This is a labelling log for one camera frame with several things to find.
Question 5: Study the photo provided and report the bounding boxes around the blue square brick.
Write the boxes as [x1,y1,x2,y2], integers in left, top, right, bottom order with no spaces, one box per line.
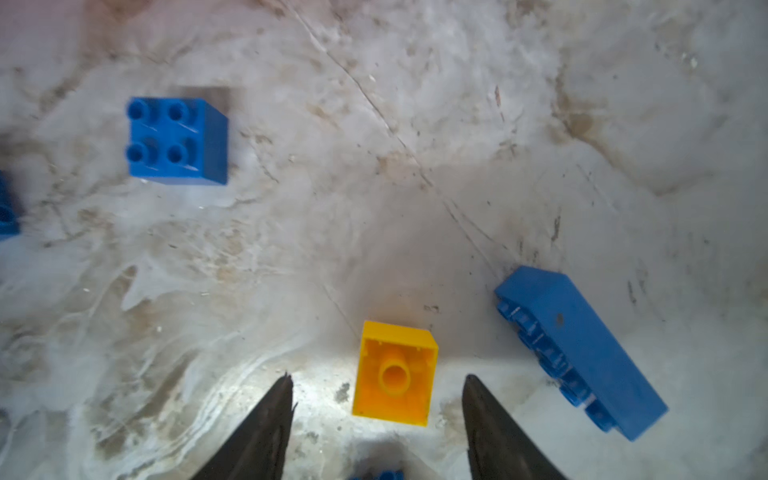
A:
[125,97,229,185]

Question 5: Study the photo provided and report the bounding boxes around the small yellow brick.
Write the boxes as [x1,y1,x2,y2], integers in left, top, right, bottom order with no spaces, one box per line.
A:
[352,321,439,427]

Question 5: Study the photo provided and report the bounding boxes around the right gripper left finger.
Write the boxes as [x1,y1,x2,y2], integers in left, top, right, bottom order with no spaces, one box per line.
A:
[192,374,295,480]

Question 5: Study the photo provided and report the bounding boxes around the blue long brick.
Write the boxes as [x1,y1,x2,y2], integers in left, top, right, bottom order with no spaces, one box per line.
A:
[0,173,21,241]

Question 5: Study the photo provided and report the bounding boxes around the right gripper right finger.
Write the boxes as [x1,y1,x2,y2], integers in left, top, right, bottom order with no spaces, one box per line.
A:
[462,374,565,480]

